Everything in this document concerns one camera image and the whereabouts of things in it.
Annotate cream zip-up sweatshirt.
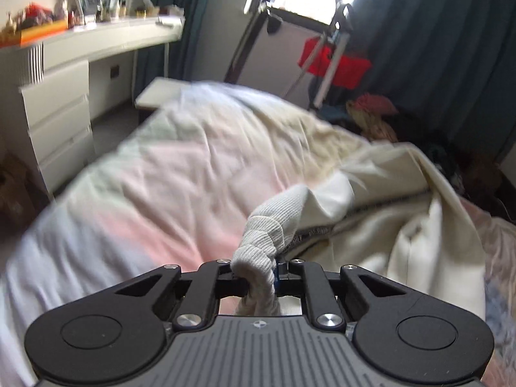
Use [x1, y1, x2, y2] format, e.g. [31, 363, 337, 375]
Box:
[231, 143, 485, 317]

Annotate pile of clothes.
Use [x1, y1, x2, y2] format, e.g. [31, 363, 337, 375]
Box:
[322, 92, 501, 194]

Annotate pastel pink bed sheet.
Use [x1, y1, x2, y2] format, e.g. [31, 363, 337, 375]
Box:
[1, 82, 515, 386]

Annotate white upholstered stool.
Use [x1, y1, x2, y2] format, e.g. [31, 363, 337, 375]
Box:
[135, 77, 192, 111]

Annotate red hanging cloth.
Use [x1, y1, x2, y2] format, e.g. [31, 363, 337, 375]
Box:
[297, 36, 373, 89]

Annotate dark framed white panel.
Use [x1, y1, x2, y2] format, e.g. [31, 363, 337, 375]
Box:
[224, 5, 326, 107]

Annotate white vanity desk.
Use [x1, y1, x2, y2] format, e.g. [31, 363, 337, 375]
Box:
[1, 17, 181, 195]

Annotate teal curtain right panel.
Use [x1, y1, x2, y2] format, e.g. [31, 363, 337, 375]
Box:
[346, 0, 515, 157]

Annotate teal curtain panel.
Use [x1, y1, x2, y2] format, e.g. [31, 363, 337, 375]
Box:
[134, 0, 208, 96]
[346, 0, 515, 157]

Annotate cosmetic bottles on desk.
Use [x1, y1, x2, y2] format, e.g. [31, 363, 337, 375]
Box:
[94, 0, 184, 23]

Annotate teal curtain left panel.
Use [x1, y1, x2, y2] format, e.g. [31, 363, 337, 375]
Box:
[134, 0, 208, 96]

